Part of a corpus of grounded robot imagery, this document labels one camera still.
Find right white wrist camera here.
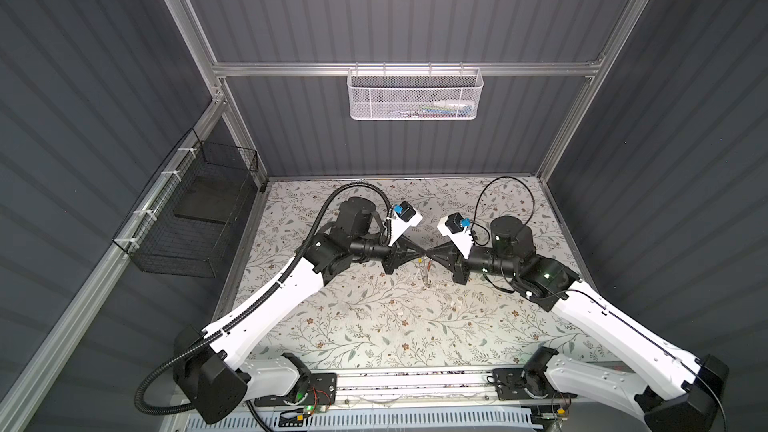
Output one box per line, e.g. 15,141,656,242
437,212,474,259

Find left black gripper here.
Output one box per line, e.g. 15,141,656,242
349,232,425,275

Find black wire mesh basket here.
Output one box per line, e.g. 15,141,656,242
113,131,259,279

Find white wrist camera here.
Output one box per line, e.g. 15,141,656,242
388,201,423,246
437,212,474,259

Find marker pens in basket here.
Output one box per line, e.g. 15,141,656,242
381,99,477,120

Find left black corrugated cable conduit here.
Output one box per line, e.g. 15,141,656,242
133,182,392,416

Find white wire mesh basket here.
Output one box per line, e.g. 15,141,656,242
346,67,484,121

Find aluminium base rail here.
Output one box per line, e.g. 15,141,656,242
251,364,601,412

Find white slotted cable duct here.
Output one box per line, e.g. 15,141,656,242
185,406,544,432

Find right thin black cable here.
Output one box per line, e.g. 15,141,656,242
470,176,536,241

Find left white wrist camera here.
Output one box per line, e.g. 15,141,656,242
388,201,423,246

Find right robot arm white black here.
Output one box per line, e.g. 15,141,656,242
428,213,729,431

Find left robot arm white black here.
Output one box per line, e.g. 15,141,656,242
173,197,424,424

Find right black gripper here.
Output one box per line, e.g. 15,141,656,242
424,239,514,284

